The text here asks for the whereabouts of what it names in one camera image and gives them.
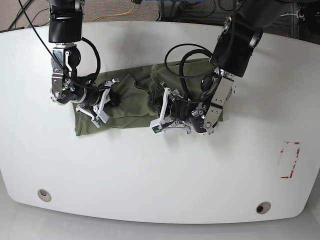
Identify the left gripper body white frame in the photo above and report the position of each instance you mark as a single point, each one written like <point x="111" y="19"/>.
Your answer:
<point x="170" y="112"/>

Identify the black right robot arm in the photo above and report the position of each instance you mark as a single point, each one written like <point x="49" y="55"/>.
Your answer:
<point x="65" y="30"/>

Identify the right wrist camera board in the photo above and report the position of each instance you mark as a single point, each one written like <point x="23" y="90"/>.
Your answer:
<point x="98" y="122"/>

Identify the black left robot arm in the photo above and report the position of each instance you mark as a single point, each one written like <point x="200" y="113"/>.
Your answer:
<point x="241" y="33"/>

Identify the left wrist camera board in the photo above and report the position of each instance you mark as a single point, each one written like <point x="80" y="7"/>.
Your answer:
<point x="158" y="130"/>

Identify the table cable grommet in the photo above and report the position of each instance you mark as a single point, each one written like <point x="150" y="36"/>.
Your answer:
<point x="44" y="195"/>
<point x="263" y="208"/>

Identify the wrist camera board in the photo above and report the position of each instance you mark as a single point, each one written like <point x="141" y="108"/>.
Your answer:
<point x="98" y="122"/>
<point x="158" y="130"/>

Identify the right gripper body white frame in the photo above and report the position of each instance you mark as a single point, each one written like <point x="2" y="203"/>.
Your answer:
<point x="93" y="105"/>

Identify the left table cable grommet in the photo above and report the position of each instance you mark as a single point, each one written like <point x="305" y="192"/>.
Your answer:
<point x="44" y="195"/>

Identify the right table cable grommet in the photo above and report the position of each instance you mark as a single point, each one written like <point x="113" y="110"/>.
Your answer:
<point x="263" y="208"/>

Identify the red tape rectangle marking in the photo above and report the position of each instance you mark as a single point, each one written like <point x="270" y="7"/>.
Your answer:
<point x="288" y="158"/>

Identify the olive green t-shirt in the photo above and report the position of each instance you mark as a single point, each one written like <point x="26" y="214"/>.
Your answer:
<point x="135" y="109"/>

